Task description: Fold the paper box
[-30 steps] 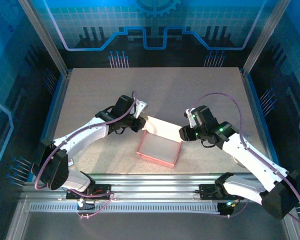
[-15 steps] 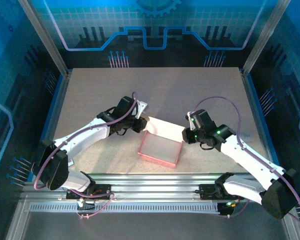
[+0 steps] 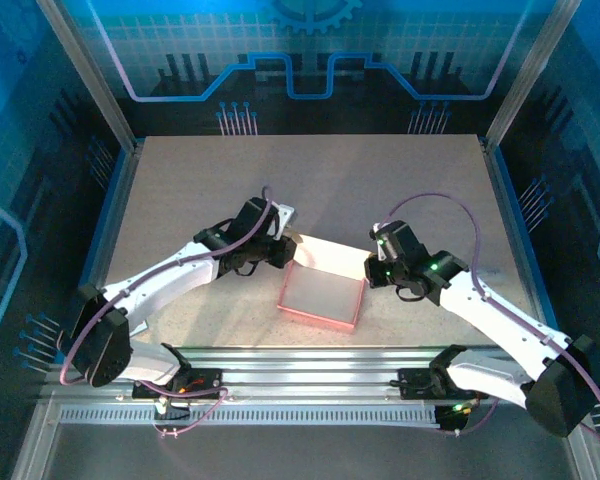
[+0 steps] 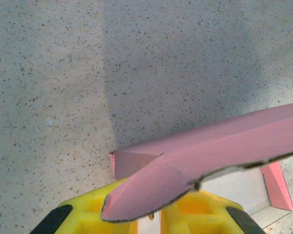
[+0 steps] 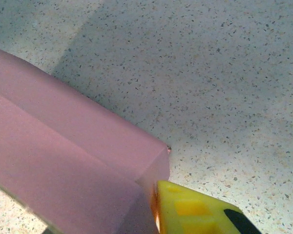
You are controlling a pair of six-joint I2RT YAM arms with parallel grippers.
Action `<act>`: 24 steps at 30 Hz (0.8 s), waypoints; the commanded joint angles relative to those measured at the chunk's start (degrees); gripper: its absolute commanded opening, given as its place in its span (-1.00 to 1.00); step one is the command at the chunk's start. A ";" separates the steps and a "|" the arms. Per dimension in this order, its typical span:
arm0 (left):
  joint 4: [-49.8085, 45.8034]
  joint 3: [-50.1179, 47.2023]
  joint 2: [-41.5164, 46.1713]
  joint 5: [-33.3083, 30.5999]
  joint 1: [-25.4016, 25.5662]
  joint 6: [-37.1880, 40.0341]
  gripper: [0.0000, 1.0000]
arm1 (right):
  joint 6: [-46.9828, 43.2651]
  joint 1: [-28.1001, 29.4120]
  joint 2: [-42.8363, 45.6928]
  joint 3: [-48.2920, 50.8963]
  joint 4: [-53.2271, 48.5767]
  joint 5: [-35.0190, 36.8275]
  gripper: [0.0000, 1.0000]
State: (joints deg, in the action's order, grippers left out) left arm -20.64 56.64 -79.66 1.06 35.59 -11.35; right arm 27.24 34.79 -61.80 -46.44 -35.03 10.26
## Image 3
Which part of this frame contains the pink paper box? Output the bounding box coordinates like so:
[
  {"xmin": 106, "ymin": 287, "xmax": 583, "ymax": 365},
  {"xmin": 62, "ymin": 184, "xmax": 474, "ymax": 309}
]
[{"xmin": 276, "ymin": 233, "xmax": 369, "ymax": 335}]

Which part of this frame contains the control board with lights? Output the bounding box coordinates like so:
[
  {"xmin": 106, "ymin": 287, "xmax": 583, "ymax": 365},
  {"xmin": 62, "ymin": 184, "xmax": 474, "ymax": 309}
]
[{"xmin": 435, "ymin": 402, "xmax": 476, "ymax": 432}]

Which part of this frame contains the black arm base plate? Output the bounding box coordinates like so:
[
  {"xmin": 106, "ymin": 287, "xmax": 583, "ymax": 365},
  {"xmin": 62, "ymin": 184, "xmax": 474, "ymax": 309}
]
[
  {"xmin": 131, "ymin": 367, "xmax": 225, "ymax": 401},
  {"xmin": 397, "ymin": 367, "xmax": 491, "ymax": 401}
]

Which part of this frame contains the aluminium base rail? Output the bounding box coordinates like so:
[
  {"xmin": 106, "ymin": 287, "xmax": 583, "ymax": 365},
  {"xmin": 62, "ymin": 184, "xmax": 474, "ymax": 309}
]
[{"xmin": 42, "ymin": 344, "xmax": 586, "ymax": 406}]

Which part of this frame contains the aluminium side rail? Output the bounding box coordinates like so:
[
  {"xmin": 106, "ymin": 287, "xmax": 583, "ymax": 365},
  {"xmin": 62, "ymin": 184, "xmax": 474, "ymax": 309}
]
[
  {"xmin": 479, "ymin": 134, "xmax": 571, "ymax": 361},
  {"xmin": 62, "ymin": 137, "xmax": 144, "ymax": 361}
]

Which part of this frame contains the slotted cable duct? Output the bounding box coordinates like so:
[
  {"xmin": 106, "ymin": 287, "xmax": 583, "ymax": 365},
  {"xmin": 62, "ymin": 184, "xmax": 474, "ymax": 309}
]
[{"xmin": 58, "ymin": 405, "xmax": 444, "ymax": 427}]

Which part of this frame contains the aluminium frame post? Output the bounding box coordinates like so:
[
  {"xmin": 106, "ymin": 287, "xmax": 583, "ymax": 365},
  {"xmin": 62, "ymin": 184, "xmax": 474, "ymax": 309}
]
[
  {"xmin": 35, "ymin": 0, "xmax": 137, "ymax": 151},
  {"xmin": 483, "ymin": 0, "xmax": 584, "ymax": 149}
]

